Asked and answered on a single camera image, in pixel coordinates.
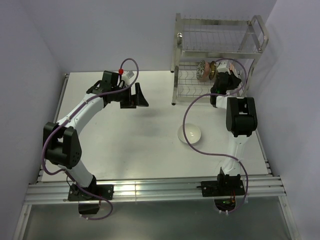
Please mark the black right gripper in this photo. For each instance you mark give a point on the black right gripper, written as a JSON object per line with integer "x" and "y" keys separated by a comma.
{"x": 235, "y": 80}

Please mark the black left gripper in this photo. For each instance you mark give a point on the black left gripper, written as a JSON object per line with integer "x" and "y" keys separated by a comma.
{"x": 135, "y": 100}

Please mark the orange patterned bowl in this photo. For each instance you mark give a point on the orange patterned bowl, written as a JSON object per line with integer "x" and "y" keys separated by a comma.
{"x": 232, "y": 68}

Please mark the brown glazed bowl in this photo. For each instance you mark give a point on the brown glazed bowl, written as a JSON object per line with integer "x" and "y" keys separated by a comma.
{"x": 213, "y": 70}

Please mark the black white floral bowl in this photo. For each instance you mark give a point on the black white floral bowl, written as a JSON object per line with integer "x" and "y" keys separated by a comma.
{"x": 203, "y": 70}

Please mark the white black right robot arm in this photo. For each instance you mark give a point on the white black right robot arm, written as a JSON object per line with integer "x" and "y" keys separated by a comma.
{"x": 240, "y": 119}

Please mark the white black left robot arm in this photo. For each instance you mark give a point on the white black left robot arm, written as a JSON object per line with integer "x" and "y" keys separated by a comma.
{"x": 61, "y": 144}

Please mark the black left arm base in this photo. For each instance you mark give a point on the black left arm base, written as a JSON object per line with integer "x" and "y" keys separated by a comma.
{"x": 90, "y": 199}

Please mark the stainless steel dish rack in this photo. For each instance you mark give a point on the stainless steel dish rack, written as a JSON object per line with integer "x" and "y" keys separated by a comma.
{"x": 238, "y": 41}

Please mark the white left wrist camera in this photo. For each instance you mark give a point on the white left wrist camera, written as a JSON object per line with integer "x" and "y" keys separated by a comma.
{"x": 126, "y": 77}

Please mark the aluminium mounting rail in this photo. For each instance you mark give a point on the aluminium mounting rail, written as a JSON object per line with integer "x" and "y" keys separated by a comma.
{"x": 149, "y": 190}

